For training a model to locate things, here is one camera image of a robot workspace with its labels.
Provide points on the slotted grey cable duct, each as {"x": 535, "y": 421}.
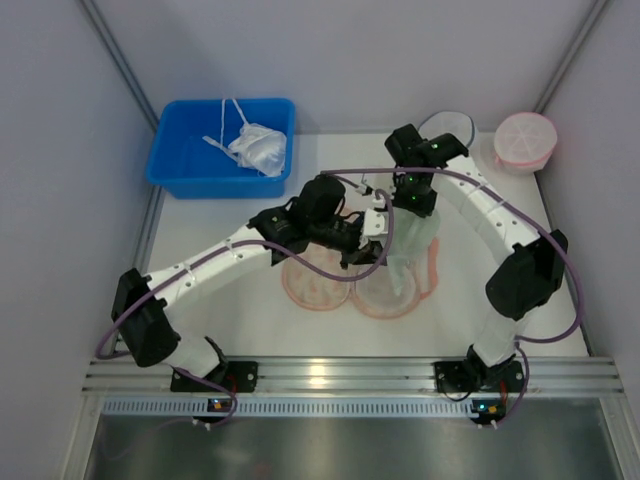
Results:
{"x": 293, "y": 407}

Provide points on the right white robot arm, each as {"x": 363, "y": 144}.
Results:
{"x": 530, "y": 267}

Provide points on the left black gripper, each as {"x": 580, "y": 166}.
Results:
{"x": 364, "y": 248}

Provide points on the white bra in bin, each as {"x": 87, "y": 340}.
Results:
{"x": 257, "y": 147}

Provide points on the aluminium mounting rail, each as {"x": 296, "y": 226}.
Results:
{"x": 409, "y": 376}

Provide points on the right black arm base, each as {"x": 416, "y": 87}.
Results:
{"x": 473, "y": 376}

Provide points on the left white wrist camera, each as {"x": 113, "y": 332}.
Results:
{"x": 375, "y": 224}

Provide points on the light green bra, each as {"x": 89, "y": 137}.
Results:
{"x": 411, "y": 239}

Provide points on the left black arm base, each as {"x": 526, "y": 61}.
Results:
{"x": 236, "y": 376}

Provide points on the pink-trimmed round mesh bag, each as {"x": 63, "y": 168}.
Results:
{"x": 524, "y": 142}

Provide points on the blue-trimmed round mesh bag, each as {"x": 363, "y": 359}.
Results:
{"x": 457, "y": 123}

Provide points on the blue plastic bin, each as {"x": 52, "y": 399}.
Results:
{"x": 190, "y": 153}

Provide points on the pink floral laundry bag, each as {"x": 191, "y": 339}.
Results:
{"x": 372, "y": 296}

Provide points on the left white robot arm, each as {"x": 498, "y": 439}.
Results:
{"x": 146, "y": 306}

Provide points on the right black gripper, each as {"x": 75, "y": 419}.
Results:
{"x": 417, "y": 203}

